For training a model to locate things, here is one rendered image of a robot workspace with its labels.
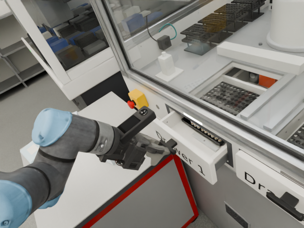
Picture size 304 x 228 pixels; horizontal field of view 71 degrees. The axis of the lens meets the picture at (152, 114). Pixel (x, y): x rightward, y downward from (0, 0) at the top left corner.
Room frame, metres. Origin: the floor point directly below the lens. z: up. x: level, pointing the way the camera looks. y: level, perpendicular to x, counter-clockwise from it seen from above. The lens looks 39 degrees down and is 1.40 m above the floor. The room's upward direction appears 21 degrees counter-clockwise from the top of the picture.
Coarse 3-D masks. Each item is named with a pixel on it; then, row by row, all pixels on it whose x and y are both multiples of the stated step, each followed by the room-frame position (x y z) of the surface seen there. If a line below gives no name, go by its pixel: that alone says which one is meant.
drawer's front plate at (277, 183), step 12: (240, 156) 0.30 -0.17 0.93; (240, 168) 0.30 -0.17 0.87; (252, 168) 0.27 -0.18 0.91; (264, 168) 0.25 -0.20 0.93; (252, 180) 0.27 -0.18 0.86; (264, 180) 0.24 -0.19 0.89; (276, 180) 0.22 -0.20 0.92; (288, 180) 0.21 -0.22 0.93; (264, 192) 0.24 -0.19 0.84; (276, 192) 0.21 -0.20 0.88; (288, 192) 0.19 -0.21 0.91; (300, 192) 0.18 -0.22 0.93; (300, 204) 0.17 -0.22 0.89
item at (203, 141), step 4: (192, 136) 0.50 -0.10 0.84; (196, 136) 0.48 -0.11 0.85; (200, 136) 0.48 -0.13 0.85; (200, 140) 0.46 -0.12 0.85; (204, 140) 0.45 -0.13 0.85; (204, 144) 0.45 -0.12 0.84; (208, 144) 0.43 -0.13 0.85; (212, 144) 0.43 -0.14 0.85; (212, 148) 0.42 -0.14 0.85; (216, 148) 0.41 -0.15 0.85
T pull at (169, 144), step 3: (171, 138) 0.46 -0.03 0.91; (162, 141) 0.46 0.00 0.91; (168, 141) 0.45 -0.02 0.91; (171, 141) 0.45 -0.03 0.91; (174, 141) 0.44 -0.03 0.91; (162, 144) 0.45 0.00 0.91; (165, 144) 0.44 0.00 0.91; (168, 144) 0.44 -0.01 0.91; (171, 144) 0.44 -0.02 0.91; (174, 144) 0.43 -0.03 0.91; (168, 147) 0.43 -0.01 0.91; (171, 147) 0.42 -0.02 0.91; (171, 150) 0.41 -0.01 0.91; (174, 150) 0.41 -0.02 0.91; (171, 153) 0.41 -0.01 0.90; (174, 153) 0.40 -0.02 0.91
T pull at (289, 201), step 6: (270, 192) 0.20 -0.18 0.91; (270, 198) 0.19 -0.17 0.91; (276, 198) 0.19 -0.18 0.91; (282, 198) 0.18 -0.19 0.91; (288, 198) 0.18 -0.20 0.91; (294, 198) 0.18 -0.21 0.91; (276, 204) 0.18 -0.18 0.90; (282, 204) 0.17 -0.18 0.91; (288, 204) 0.17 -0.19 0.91; (294, 204) 0.16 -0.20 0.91; (288, 210) 0.16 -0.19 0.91; (294, 210) 0.15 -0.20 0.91; (294, 216) 0.15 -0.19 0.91; (300, 216) 0.14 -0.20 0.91
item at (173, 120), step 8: (176, 112) 0.59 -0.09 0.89; (160, 120) 0.58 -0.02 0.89; (168, 120) 0.58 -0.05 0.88; (176, 120) 0.59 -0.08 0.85; (176, 128) 0.57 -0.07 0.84; (184, 128) 0.55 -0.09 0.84; (192, 128) 0.54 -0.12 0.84; (184, 136) 0.52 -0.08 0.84; (200, 144) 0.46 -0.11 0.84; (216, 144) 0.43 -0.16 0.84; (224, 144) 0.42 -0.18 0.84; (208, 152) 0.41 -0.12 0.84; (216, 152) 0.36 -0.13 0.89; (224, 152) 0.36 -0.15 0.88; (216, 160) 0.35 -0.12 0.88; (224, 160) 0.36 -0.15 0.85; (216, 168) 0.34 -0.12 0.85
